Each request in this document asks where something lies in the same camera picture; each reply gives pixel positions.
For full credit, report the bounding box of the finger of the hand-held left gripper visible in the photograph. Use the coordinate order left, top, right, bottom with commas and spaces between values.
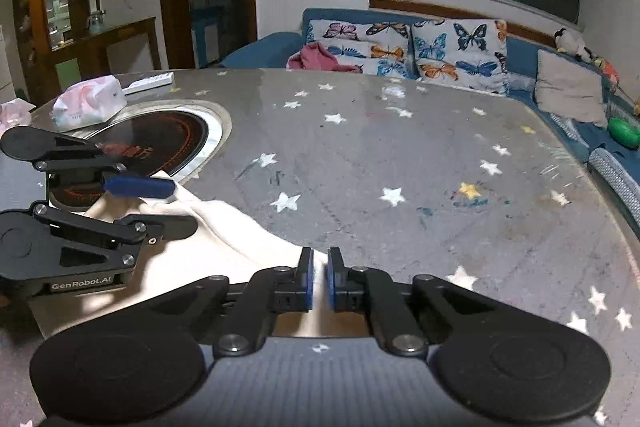
31, 202, 198, 269
31, 144, 177, 201

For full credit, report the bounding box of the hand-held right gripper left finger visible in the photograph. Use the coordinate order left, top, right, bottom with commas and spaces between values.
145, 247, 316, 358

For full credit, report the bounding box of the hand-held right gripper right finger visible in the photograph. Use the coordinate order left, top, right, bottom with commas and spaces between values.
326, 247, 496, 358

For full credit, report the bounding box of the cream sweatshirt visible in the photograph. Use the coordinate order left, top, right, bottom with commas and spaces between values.
30, 172, 371, 340

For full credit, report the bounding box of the round black induction cooktop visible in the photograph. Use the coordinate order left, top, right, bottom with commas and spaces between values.
47, 109, 232, 210

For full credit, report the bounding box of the pastel tissue pack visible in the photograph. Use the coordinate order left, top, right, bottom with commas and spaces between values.
51, 76, 127, 132

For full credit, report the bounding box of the white remote control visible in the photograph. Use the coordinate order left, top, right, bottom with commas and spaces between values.
122, 72, 175, 96

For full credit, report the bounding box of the grey star-print tablecloth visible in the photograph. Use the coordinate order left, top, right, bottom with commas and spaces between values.
0, 68, 640, 427

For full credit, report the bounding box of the pink patterned packet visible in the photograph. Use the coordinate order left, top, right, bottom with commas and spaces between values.
0, 99, 36, 135

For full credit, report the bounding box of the wooden console table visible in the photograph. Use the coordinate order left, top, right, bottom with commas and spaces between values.
50, 17, 162, 80

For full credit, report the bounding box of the blue sofa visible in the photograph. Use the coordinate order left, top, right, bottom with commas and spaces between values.
220, 8, 640, 228

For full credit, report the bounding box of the wooden display cabinet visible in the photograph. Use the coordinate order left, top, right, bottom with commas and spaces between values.
11, 0, 101, 105

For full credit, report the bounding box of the pink cloth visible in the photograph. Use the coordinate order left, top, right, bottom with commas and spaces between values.
286, 41, 363, 74

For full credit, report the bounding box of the butterfly print cushion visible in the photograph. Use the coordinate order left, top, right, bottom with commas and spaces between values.
305, 19, 418, 78
411, 19, 511, 96

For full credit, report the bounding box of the grey cushion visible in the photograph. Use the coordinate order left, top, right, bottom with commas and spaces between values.
534, 49, 610, 129

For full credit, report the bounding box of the black and white plush toy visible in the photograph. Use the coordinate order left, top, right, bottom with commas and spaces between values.
554, 28, 596, 62

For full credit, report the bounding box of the orange plush toy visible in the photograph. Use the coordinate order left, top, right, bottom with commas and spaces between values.
595, 57, 621, 82

